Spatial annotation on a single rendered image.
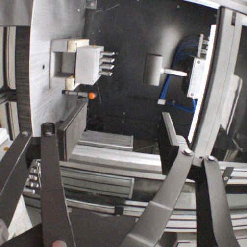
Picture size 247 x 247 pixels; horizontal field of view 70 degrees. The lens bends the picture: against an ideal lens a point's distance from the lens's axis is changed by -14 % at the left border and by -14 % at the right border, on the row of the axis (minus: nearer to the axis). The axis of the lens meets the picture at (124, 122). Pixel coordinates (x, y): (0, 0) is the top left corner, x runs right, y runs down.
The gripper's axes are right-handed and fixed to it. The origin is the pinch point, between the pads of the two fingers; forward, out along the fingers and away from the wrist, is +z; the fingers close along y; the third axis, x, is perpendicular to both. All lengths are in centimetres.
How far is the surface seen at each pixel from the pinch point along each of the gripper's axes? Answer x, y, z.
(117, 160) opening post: -18.6, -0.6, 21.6
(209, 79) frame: 2.7, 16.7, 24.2
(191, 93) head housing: -4.3, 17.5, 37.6
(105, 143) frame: -24.7, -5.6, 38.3
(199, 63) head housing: 4.4, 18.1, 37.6
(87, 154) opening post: -18.5, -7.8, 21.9
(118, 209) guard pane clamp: -35.5, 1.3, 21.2
